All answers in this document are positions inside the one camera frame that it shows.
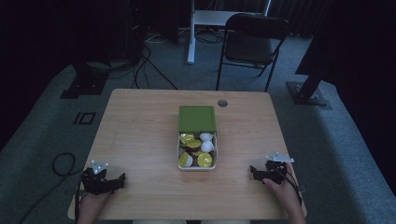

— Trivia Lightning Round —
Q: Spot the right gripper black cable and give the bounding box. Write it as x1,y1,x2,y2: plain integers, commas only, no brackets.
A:
275,167,304,207

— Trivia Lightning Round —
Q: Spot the pile of small portion cups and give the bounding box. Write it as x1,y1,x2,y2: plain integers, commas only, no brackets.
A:
178,132,217,169

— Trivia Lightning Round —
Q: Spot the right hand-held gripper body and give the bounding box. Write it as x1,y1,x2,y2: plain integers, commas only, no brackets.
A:
259,151,295,186

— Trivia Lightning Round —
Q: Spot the black floor cable loop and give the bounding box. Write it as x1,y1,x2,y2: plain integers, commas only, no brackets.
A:
18,151,86,224

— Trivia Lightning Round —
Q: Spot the black stand with base plate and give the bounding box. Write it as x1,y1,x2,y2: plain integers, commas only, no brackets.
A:
59,59,110,100

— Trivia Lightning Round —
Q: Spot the white box tray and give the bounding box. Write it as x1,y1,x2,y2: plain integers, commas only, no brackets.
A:
177,131,219,172

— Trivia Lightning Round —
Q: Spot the person's right hand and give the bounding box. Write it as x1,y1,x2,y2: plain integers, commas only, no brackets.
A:
262,163,303,211

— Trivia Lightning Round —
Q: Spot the black slanted stand with base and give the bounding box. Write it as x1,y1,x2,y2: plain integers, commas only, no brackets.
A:
286,43,330,107

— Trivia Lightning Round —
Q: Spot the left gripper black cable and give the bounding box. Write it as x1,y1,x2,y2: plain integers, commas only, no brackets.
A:
73,181,87,224

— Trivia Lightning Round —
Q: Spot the green box sleeve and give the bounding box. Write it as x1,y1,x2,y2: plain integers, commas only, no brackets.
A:
177,105,218,133

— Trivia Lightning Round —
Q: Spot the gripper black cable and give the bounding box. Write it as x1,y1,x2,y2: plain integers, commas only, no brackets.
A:
73,181,87,224
275,167,304,207

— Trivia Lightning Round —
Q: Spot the black folding chair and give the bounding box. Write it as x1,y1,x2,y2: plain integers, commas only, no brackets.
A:
215,12,290,93

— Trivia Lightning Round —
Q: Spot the white desk frame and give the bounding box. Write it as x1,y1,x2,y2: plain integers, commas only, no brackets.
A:
187,0,273,65

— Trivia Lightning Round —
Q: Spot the person's left hand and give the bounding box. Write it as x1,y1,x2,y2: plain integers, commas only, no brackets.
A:
77,189,114,219

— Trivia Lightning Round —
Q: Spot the dark curtain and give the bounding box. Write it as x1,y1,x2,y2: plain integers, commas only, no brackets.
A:
268,0,334,39

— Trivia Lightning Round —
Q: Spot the black floor cables bundle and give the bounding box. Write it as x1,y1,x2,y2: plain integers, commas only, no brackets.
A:
106,41,179,91

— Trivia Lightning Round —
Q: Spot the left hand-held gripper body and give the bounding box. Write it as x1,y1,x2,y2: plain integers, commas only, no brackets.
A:
80,160,117,196

